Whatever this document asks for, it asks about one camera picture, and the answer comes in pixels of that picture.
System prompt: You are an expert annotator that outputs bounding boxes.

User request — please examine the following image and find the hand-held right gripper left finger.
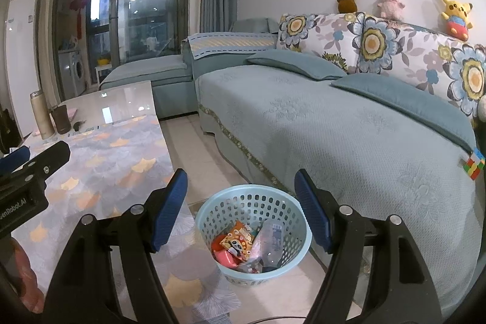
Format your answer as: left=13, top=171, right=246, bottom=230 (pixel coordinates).
left=43, top=168, right=189, bottom=324

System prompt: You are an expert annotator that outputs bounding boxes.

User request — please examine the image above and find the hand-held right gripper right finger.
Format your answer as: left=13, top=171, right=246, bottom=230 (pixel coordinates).
left=294, top=168, right=443, bottom=324

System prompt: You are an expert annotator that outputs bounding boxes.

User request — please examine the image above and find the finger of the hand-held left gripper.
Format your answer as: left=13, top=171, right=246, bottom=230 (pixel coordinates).
left=0, top=146, right=32, bottom=175
left=23, top=141, right=71, bottom=181

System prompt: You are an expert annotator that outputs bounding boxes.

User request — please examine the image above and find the light blue plastic basket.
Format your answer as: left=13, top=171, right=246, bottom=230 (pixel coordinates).
left=195, top=184, right=313, bottom=287

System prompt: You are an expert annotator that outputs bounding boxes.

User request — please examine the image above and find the clear plastic bottle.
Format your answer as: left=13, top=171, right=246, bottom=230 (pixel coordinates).
left=248, top=220, right=285, bottom=268

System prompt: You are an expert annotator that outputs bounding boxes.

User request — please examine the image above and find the red plastic bag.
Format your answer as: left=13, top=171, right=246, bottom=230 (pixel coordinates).
left=210, top=235, right=241, bottom=268

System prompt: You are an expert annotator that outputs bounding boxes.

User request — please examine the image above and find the orange snack wrapper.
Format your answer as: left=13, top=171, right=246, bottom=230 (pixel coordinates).
left=219, top=221, right=256, bottom=258

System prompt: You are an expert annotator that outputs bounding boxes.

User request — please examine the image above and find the person's left hand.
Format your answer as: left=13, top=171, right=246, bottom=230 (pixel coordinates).
left=9, top=237, right=39, bottom=312

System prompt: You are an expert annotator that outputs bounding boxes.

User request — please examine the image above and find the black guitar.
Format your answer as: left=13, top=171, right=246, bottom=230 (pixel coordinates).
left=0, top=107, right=18, bottom=155

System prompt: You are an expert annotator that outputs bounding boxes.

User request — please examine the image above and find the brown cup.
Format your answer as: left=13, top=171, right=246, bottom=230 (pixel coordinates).
left=50, top=104, right=71, bottom=134

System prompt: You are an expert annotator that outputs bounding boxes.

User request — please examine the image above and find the beige thermos flask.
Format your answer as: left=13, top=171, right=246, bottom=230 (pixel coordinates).
left=30, top=90, right=56, bottom=139

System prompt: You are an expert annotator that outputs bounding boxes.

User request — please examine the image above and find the teal sofa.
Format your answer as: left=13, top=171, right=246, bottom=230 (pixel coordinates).
left=99, top=11, right=486, bottom=317

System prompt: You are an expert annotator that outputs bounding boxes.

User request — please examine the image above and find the white washing machine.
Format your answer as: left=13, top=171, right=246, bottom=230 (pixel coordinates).
left=59, top=50, right=90, bottom=99

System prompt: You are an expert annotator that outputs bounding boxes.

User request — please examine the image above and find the white refrigerator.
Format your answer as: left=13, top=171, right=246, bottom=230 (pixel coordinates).
left=5, top=0, right=42, bottom=138

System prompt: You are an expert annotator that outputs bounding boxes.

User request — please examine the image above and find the white stool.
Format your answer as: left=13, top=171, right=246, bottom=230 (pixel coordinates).
left=95, top=65, right=112, bottom=89

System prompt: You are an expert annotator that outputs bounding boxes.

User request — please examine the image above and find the teal pillow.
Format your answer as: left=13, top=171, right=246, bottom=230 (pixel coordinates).
left=245, top=50, right=348, bottom=81

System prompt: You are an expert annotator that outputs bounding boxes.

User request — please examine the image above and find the red hanging knot ornament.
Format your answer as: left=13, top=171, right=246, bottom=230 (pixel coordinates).
left=70, top=0, right=87, bottom=40

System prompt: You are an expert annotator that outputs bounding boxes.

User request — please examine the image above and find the colourful block cube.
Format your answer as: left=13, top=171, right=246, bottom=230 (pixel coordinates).
left=457, top=148, right=486, bottom=180

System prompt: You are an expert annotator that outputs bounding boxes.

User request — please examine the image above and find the striped sofa throw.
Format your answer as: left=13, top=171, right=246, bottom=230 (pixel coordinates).
left=187, top=32, right=279, bottom=61

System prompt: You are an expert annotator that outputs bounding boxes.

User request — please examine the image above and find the floral cushion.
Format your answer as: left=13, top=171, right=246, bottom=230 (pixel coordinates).
left=347, top=15, right=456, bottom=95
left=276, top=12, right=367, bottom=74
left=436, top=43, right=486, bottom=120

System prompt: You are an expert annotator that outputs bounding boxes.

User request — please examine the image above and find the brown monkey plush toy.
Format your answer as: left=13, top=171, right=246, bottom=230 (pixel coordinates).
left=336, top=0, right=359, bottom=14

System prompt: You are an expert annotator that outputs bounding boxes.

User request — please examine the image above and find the pink pig plush toy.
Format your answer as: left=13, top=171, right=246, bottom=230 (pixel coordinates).
left=377, top=0, right=406, bottom=21

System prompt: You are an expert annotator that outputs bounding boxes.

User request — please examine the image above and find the yellow plush toy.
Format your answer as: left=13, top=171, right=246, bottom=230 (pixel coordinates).
left=435, top=0, right=474, bottom=41

